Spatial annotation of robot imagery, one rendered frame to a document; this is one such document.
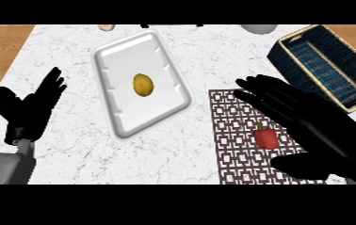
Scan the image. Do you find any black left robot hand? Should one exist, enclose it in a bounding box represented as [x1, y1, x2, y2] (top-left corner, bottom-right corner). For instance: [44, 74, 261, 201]
[0, 66, 68, 146]

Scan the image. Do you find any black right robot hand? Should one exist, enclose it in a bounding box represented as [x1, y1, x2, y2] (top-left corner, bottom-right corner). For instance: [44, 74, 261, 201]
[232, 74, 356, 182]

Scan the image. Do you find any red bell pepper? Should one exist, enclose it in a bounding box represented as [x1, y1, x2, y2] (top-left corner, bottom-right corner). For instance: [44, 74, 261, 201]
[253, 123, 281, 151]

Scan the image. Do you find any brown patterned placemat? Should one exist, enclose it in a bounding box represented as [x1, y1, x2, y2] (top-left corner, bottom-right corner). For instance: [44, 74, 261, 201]
[207, 88, 328, 185]

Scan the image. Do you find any dark blue wicker basket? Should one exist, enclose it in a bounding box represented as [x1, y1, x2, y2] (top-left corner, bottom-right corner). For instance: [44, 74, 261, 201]
[266, 24, 356, 114]

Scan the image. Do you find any white rectangular tray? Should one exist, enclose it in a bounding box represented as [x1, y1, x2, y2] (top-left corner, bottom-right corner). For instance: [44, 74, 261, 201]
[91, 29, 193, 140]

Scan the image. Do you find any yellow potato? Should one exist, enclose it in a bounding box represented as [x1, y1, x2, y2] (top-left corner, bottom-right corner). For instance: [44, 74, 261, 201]
[131, 72, 155, 98]

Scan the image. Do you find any beige round object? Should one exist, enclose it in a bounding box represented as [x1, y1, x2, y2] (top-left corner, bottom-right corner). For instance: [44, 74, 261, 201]
[96, 24, 117, 32]

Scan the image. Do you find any grey round object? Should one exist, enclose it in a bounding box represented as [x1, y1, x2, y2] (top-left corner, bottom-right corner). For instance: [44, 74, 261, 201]
[239, 24, 279, 36]

